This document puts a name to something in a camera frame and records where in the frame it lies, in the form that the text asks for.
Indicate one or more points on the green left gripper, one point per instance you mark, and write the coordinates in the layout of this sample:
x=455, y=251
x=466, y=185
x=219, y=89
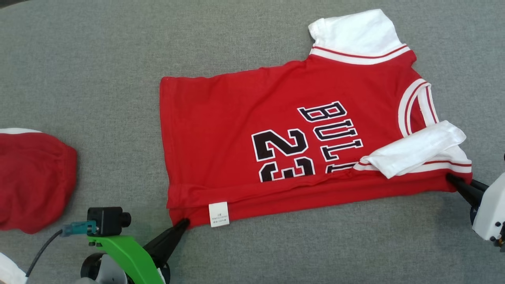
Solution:
x=130, y=252

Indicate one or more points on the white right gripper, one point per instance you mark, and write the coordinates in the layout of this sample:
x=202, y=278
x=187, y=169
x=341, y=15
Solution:
x=493, y=213

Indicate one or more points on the red basketball jersey white sleeves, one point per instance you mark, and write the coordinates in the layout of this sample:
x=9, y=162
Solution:
x=236, y=138

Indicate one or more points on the red shorts white trim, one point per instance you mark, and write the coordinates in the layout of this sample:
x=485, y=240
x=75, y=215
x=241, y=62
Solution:
x=35, y=181

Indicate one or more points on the grey fabric sofa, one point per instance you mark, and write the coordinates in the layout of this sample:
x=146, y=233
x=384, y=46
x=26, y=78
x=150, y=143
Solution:
x=118, y=79

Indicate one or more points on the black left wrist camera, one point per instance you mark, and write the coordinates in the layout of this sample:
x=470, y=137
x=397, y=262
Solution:
x=106, y=219

